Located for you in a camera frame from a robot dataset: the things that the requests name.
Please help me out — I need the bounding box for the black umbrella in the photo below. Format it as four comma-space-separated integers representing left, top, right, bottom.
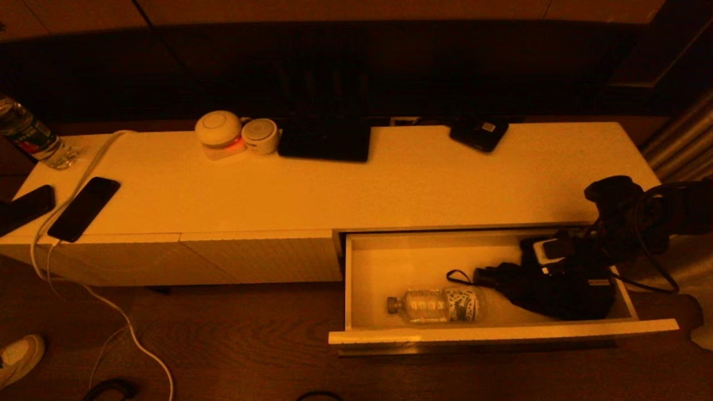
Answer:
446, 237, 616, 321

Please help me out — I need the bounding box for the clear grey-capped water bottle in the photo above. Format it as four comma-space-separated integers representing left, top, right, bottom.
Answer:
387, 286, 481, 324

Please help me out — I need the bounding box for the white cabinet drawer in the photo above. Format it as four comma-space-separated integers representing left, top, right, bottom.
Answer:
329, 226, 680, 357

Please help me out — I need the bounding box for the white long low cabinet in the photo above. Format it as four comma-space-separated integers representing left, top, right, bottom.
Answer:
0, 121, 663, 287

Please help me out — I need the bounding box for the small black labelled device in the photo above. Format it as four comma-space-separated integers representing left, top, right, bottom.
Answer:
450, 116, 509, 153

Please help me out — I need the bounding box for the black flat tablet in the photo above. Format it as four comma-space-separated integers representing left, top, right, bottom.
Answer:
277, 109, 372, 163

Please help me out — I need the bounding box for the white ribbed cabinet door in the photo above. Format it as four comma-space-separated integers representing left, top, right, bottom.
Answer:
179, 230, 343, 285
0, 233, 240, 287

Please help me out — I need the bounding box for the small white round speaker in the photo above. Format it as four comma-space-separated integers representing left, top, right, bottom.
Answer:
241, 118, 280, 155

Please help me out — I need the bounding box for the large white round device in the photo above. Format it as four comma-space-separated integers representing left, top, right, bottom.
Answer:
194, 110, 247, 161

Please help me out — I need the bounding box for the black smartphone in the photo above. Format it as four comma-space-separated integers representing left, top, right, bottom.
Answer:
47, 177, 121, 243
0, 184, 56, 237

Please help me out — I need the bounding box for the red-labelled water bottle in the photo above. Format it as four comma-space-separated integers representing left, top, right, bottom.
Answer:
0, 94, 79, 169

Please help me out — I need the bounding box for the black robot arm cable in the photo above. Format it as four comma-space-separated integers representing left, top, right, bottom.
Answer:
610, 184, 681, 295

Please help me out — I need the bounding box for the black coiled cable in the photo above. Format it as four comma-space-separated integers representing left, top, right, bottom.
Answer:
81, 379, 137, 401

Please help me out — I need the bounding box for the thick white power cable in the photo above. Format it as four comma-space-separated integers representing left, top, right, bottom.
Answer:
29, 129, 174, 401

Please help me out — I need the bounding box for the thin white charging cable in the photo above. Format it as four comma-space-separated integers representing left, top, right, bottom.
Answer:
47, 239, 131, 390

